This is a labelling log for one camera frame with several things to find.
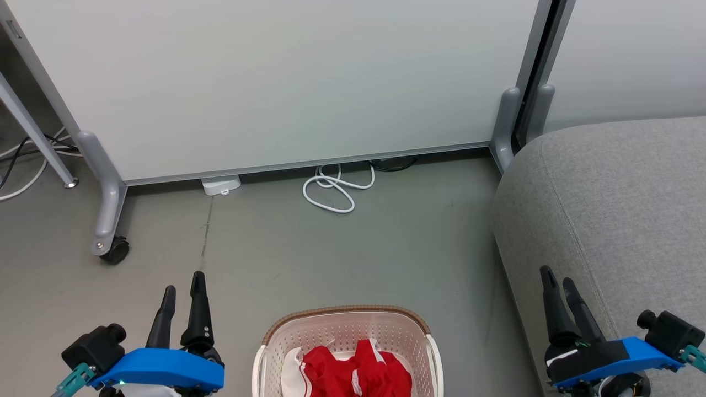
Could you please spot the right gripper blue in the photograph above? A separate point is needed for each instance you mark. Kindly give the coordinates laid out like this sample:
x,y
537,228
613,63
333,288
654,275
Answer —
x,y
606,358

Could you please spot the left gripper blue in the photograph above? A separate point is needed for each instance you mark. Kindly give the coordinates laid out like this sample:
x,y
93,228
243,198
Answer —
x,y
160,366

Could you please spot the red jersey with white trim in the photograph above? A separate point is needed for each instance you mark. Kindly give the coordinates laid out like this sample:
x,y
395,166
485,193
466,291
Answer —
x,y
325,372

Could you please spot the red shorts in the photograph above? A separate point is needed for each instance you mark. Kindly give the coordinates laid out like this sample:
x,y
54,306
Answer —
x,y
386,375

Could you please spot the grey fabric sofa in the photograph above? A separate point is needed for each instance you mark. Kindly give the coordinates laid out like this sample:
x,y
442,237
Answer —
x,y
618,209

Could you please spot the black caster wheel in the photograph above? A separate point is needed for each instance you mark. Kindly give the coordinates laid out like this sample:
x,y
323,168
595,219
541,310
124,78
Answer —
x,y
116,251

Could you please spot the white power adapter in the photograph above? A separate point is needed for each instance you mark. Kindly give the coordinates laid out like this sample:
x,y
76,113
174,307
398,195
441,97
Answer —
x,y
220,184

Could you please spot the beige perforated laundry basket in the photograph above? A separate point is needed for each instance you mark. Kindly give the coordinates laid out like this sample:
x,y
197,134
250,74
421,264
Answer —
x,y
342,331

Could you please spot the grey metal table leg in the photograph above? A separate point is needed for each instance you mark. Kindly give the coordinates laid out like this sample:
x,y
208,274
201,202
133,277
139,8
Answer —
x,y
33,129

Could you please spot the white partition panel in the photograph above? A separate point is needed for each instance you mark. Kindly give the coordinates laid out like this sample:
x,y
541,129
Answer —
x,y
276,82

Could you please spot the frosted partition panel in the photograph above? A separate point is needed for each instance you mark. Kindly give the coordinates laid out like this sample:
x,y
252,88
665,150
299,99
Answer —
x,y
629,55

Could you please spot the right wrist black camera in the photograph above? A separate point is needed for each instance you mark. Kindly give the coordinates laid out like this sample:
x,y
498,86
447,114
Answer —
x,y
670,333

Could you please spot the grey partition foot post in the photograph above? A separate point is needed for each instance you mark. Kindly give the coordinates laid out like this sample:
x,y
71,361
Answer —
x,y
109,193

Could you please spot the grey partition end post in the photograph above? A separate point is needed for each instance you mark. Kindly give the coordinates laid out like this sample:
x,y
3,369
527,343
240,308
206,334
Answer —
x,y
504,127

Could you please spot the grey rounded panel post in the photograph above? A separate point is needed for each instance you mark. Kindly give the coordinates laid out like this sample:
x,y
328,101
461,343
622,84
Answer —
x,y
540,110

